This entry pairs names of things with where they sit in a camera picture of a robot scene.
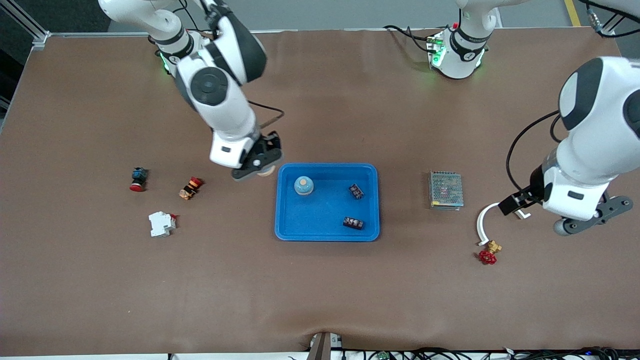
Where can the blue bell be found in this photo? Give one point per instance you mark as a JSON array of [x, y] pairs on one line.
[[303, 186], [267, 173]]

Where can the black small terminal block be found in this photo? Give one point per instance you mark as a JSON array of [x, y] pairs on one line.
[[356, 191]]

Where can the long brown electrolytic capacitor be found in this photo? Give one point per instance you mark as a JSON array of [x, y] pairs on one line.
[[353, 223]]

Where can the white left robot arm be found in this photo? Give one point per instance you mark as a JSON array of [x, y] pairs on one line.
[[605, 125]]

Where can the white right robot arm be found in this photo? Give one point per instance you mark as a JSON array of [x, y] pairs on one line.
[[220, 110]]

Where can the blue plastic tray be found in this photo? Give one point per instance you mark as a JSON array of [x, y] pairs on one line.
[[325, 220]]

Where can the white curved plastic clamp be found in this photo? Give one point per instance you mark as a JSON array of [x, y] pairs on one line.
[[479, 225]]

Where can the metal mesh power supply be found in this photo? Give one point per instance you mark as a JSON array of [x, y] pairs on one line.
[[445, 190]]

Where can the red mushroom push button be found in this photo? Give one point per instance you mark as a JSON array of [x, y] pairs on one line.
[[139, 179]]

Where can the white circuit breaker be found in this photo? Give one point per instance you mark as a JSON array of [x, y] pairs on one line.
[[161, 225]]

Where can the orange and red switch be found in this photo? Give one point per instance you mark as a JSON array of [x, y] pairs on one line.
[[190, 189]]

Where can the metal table edge bracket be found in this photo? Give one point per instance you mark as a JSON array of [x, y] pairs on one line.
[[322, 347]]

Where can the aluminium frame bar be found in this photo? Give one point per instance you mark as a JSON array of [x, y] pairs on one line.
[[30, 25]]

